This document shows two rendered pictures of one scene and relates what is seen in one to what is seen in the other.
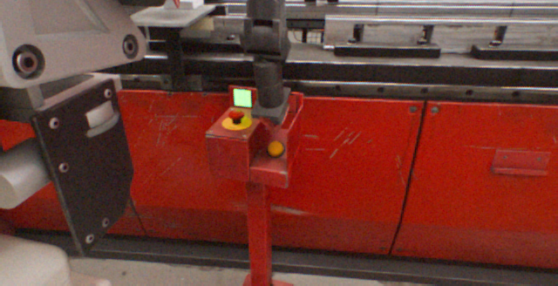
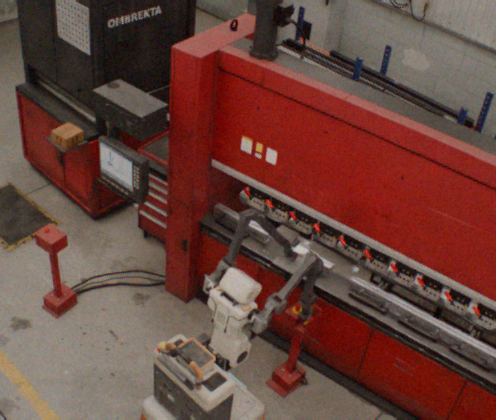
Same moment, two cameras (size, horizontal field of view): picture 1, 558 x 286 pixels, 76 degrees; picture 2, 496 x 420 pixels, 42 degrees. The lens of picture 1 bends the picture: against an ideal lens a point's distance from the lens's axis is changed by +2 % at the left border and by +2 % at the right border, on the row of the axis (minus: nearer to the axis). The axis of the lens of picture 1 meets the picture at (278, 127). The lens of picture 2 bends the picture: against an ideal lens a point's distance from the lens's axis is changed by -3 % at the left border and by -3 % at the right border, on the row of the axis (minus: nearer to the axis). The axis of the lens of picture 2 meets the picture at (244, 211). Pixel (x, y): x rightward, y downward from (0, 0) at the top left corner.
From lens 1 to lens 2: 3.94 m
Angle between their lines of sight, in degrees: 24
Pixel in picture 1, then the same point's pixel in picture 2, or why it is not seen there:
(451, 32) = (395, 307)
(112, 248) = not seen: hidden behind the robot
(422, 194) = (368, 361)
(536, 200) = (410, 384)
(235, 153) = (291, 320)
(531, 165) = (407, 369)
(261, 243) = (294, 349)
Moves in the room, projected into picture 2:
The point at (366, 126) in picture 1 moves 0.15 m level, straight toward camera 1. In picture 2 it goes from (351, 326) to (338, 336)
